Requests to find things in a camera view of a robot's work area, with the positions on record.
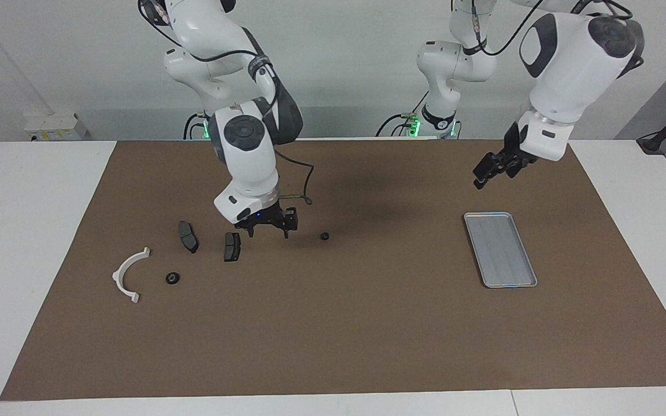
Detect silver metal tray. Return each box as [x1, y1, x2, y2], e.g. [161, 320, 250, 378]
[464, 212, 538, 288]

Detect elongated grey brake pad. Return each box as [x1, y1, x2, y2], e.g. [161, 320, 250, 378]
[178, 221, 199, 254]

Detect brown table mat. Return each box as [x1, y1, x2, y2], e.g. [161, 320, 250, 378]
[0, 139, 666, 401]

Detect white power strip box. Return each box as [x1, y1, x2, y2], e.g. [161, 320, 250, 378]
[25, 113, 90, 141]

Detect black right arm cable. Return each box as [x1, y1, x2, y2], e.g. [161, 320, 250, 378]
[138, 0, 315, 206]

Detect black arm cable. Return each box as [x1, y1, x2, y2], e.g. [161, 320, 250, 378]
[472, 0, 634, 57]
[138, 0, 315, 206]

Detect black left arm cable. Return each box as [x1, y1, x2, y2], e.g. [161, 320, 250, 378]
[472, 0, 634, 57]

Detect black left base cable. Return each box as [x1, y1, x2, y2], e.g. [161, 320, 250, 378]
[375, 90, 431, 138]

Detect black base cable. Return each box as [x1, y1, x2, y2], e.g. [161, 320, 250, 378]
[375, 90, 431, 138]
[183, 113, 212, 140]

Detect black right base cable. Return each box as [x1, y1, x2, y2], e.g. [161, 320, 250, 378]
[183, 113, 212, 140]

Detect white curved plastic bracket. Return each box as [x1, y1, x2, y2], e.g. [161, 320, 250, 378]
[112, 247, 151, 304]

